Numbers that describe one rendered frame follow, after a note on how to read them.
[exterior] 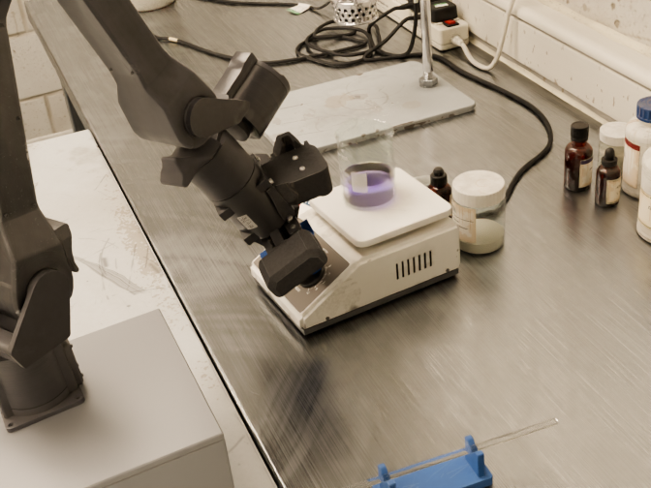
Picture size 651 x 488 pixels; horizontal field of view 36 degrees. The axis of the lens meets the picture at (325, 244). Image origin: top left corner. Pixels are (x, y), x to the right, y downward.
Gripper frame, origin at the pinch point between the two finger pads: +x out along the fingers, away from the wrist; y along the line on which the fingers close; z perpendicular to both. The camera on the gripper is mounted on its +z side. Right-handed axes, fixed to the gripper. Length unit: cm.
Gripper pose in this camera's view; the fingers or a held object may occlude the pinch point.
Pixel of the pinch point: (297, 249)
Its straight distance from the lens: 104.5
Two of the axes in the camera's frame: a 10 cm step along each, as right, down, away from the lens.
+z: 7.9, -6.0, -1.1
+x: 5.2, 5.6, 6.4
